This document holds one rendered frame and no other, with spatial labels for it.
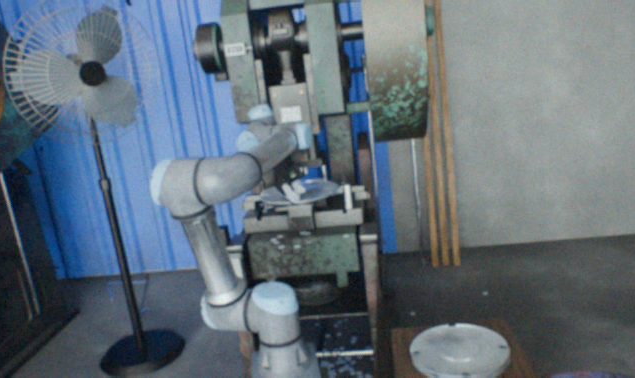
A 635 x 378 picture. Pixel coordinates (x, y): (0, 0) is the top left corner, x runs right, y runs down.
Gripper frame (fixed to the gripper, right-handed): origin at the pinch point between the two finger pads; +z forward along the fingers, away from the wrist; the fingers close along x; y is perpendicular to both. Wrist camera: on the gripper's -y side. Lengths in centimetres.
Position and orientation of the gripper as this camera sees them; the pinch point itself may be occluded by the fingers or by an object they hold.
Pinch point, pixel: (294, 199)
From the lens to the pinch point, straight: 195.1
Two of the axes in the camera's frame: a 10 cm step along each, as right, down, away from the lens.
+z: 3.5, 8.2, 4.5
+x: 6.6, -5.6, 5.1
